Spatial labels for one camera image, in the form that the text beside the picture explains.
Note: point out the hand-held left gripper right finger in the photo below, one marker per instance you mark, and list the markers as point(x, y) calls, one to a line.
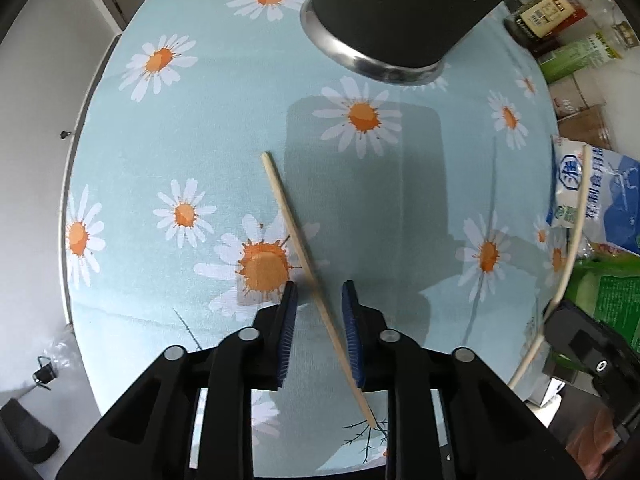
point(352, 335)

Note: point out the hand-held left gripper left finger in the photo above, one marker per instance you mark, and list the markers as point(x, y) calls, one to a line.
point(287, 335)

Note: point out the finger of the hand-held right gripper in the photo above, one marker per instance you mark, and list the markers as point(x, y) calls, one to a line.
point(580, 345)

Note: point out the long bamboo chopstick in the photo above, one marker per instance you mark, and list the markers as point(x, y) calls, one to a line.
point(577, 220)
point(300, 240)

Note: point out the black cylindrical utensil holder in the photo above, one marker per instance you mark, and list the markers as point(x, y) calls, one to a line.
point(400, 10)

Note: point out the person's right hand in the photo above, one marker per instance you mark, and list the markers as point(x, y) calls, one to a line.
point(595, 445)

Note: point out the white box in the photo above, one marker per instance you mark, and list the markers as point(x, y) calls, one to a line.
point(547, 390)

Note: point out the green sugar bag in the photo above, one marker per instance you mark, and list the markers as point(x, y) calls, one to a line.
point(615, 300)

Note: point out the red printed packet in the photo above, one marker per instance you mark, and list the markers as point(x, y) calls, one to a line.
point(600, 249)

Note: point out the blue white salt bag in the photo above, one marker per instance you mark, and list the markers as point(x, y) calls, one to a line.
point(600, 195)

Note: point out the clear plastic bag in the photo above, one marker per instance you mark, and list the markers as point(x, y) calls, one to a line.
point(65, 350)

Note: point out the blue daisy print tablecloth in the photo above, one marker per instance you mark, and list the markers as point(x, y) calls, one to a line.
point(200, 110)

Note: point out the black metal clip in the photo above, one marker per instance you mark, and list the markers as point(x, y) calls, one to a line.
point(42, 375)

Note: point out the white lid spice jar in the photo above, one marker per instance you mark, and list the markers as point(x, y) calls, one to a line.
point(575, 95)

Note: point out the black cloth bag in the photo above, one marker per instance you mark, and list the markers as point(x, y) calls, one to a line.
point(25, 430)

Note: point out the green label bottle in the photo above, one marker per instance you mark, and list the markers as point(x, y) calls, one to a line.
point(580, 55)

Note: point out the orange cap sauce bottle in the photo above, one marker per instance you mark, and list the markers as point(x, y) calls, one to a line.
point(545, 15)

